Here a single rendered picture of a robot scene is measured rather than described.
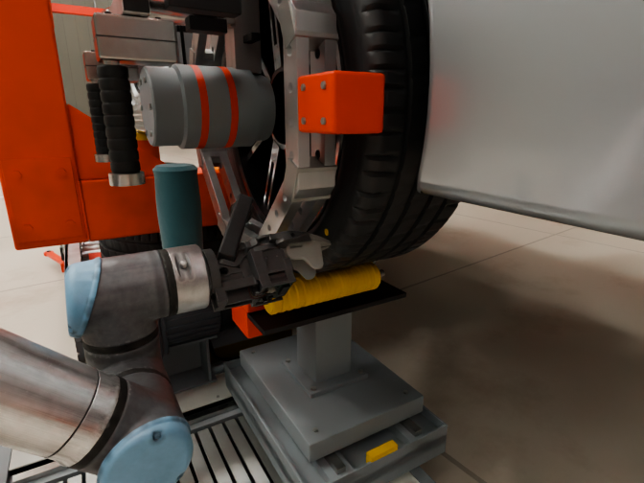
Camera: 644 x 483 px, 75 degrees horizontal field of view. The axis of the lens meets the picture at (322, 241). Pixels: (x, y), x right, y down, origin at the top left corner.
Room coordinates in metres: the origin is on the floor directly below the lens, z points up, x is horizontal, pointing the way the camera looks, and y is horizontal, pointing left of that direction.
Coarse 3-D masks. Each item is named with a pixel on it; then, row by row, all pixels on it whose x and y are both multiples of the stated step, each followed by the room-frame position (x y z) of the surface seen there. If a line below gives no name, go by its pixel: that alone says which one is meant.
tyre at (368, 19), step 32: (352, 0) 0.62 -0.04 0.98; (384, 0) 0.60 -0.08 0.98; (416, 0) 0.63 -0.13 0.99; (352, 32) 0.61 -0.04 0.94; (384, 32) 0.59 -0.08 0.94; (416, 32) 0.61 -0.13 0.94; (224, 64) 1.08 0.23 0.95; (352, 64) 0.61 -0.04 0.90; (384, 64) 0.58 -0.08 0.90; (416, 64) 0.60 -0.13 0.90; (384, 96) 0.57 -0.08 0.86; (416, 96) 0.60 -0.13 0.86; (384, 128) 0.57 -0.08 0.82; (416, 128) 0.60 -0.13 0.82; (352, 160) 0.61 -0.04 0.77; (384, 160) 0.58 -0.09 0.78; (416, 160) 0.61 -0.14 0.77; (352, 192) 0.61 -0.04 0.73; (384, 192) 0.60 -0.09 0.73; (416, 192) 0.64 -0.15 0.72; (320, 224) 0.69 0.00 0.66; (352, 224) 0.62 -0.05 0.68; (384, 224) 0.65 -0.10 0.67; (416, 224) 0.69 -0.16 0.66; (352, 256) 0.68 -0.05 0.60; (384, 256) 0.76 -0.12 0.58
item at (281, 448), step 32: (256, 416) 0.82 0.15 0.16; (416, 416) 0.84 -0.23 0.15; (288, 448) 0.74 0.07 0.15; (352, 448) 0.74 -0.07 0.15; (384, 448) 0.70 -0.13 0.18; (416, 448) 0.74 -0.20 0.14; (288, 480) 0.67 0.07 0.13; (320, 480) 0.65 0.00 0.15; (352, 480) 0.65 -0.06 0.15; (384, 480) 0.69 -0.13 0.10
